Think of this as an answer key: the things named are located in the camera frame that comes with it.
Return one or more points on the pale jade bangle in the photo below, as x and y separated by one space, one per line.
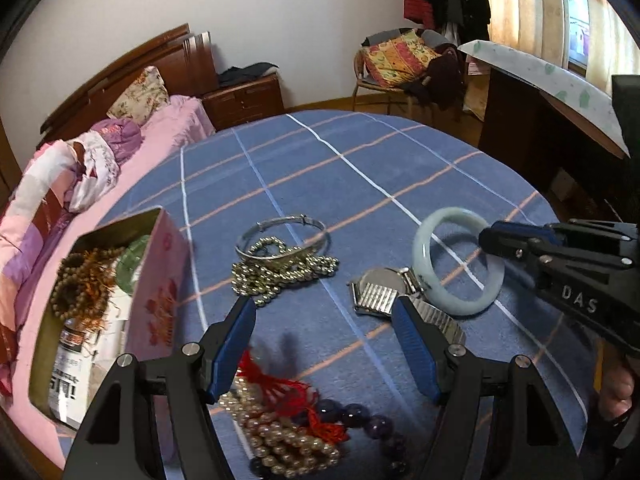
425 270

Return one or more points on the white patterned desk cover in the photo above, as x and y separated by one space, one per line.
550 77

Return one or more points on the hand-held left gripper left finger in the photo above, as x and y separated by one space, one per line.
232 345

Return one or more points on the dark folded clothes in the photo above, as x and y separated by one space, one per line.
245 72

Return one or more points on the floral pillow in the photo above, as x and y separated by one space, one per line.
142 92

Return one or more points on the white floral garment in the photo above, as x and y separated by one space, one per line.
95 170

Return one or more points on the yellow patterned cushion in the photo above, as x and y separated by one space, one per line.
400 57

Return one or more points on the silver bangle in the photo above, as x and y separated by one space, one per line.
287 220

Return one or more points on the wooden nightstand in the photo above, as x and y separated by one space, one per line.
245 100

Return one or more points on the bed with pink sheet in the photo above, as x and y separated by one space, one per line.
150 150

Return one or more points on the striped curtain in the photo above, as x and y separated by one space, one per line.
525 5

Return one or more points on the person's right hand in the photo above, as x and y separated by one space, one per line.
617 390

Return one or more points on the window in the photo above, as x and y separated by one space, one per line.
575 15

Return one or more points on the purple garment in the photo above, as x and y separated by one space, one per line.
120 132

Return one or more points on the pink patchwork quilt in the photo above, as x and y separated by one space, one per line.
35 195

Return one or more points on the printed paper sheet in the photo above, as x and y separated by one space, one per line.
70 360

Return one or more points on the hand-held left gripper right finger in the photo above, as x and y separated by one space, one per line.
415 350

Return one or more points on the silver wristwatch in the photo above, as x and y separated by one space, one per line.
375 295

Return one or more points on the cardboard box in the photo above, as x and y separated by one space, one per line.
565 185

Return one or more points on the dark wooden desk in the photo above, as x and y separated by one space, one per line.
520 125

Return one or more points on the dark garment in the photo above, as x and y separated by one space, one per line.
445 77

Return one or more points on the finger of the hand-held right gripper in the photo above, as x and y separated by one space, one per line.
505 245
530 230

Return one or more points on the blue checked tablecloth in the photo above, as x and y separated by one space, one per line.
350 170

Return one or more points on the wooden headboard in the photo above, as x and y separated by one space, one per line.
170 60

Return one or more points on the wooden chair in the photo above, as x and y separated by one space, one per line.
372 85

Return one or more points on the pink tin box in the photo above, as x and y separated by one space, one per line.
160 280

